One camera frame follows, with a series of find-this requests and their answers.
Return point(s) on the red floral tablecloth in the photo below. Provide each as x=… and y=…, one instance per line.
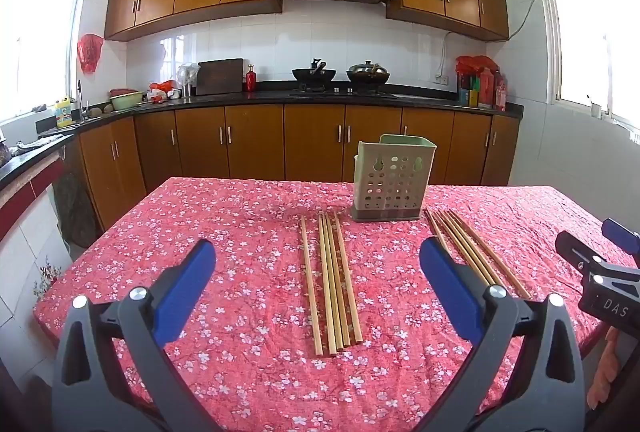
x=250, y=237

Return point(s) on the white wall socket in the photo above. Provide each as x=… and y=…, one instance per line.
x=441, y=79

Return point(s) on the dark hanging cloth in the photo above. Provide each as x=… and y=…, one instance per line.
x=75, y=212

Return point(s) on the dark wooden cutting board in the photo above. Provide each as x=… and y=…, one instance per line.
x=220, y=76

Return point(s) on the wok with metal lid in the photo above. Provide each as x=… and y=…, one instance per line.
x=367, y=72

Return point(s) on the black gas stove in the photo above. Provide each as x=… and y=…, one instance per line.
x=345, y=92

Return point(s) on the person's right hand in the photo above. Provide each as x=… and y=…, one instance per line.
x=605, y=372

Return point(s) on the window beside sink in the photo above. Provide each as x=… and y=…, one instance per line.
x=40, y=36

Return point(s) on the yellow detergent bottle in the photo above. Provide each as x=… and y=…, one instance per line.
x=64, y=114

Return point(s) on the black kitchen countertop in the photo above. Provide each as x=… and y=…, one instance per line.
x=270, y=90

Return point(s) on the black wok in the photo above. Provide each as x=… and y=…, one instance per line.
x=314, y=74

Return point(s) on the red bottle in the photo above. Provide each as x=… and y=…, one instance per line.
x=250, y=80

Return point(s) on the grey cloth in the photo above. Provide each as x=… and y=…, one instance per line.
x=37, y=142

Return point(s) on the cluster of condiment bottles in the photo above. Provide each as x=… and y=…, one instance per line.
x=482, y=86

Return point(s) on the small white cup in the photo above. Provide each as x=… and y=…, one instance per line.
x=595, y=110

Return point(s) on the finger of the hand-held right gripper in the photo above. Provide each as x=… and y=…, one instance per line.
x=575, y=252
x=622, y=234

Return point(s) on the green perforated chopstick holder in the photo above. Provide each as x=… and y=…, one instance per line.
x=390, y=184

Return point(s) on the green basin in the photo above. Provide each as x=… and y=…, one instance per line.
x=126, y=102

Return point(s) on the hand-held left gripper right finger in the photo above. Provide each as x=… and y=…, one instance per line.
x=450, y=284

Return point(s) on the wooden lower kitchen cabinets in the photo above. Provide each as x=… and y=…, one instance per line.
x=255, y=141

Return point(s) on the window with white cup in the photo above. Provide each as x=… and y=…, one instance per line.
x=595, y=36

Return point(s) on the metal faucet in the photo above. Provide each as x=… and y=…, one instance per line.
x=79, y=96

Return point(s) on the wooden chopstick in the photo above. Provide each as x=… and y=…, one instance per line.
x=452, y=242
x=326, y=287
x=310, y=287
x=432, y=224
x=347, y=279
x=339, y=282
x=462, y=244
x=333, y=284
x=472, y=246
x=490, y=252

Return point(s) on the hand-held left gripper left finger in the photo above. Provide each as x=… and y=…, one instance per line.
x=184, y=284

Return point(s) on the red hanging plastic bag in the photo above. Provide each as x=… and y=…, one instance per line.
x=90, y=51

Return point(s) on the red and white plastic bag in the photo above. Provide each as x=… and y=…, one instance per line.
x=162, y=91

